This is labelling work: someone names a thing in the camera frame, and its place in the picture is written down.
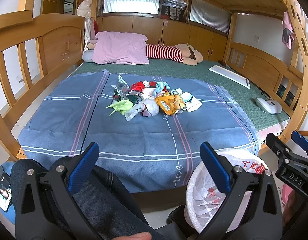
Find orange snack wrapper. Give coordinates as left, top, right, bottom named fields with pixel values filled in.
left=155, top=94, right=187, bottom=115

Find green paper scrap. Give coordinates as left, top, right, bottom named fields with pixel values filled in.
left=107, top=100, right=133, bottom=116

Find light blue cloth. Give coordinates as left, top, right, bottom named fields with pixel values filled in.
left=152, top=81, right=170, bottom=96

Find white plastic bag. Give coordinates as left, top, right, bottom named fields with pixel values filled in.
left=125, top=99, right=159, bottom=121

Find red cigarette box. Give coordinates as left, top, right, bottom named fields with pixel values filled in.
left=149, top=81, right=156, bottom=88

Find clear plastic wrapper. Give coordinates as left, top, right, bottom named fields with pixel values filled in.
left=112, top=75, right=130, bottom=103

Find red plastic wrapper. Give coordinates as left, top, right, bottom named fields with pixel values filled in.
left=130, top=81, right=146, bottom=93

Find white lined trash bin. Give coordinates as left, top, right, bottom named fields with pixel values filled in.
left=184, top=148, right=268, bottom=233

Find person right hand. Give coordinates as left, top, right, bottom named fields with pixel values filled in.
left=282, top=190, right=296, bottom=226

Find white electronic device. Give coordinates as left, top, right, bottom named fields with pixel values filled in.
left=256, top=98, right=282, bottom=114

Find photo card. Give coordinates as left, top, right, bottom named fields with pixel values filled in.
left=0, top=172, right=12, bottom=212

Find green mattress pad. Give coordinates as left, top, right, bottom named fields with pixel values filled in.
left=74, top=59, right=290, bottom=131

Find person leg in jeans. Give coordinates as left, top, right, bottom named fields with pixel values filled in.
left=11, top=159, right=165, bottom=239

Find white flat board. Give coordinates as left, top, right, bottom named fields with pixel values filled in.
left=209, top=64, right=251, bottom=89

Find pink hanging cloth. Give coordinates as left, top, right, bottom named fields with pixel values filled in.
left=282, top=11, right=296, bottom=50

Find blue striped bed sheet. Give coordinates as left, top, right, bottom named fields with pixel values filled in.
left=18, top=70, right=260, bottom=193

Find striped plush doll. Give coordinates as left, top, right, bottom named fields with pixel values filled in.
left=87, top=43, right=203, bottom=66

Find pink pillow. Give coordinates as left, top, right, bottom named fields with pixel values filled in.
left=91, top=31, right=149, bottom=65

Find wooden wall cabinets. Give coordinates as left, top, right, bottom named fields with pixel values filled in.
left=97, top=16, right=227, bottom=61

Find wooden bunk bed frame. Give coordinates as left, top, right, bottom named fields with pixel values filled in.
left=0, top=0, right=308, bottom=161

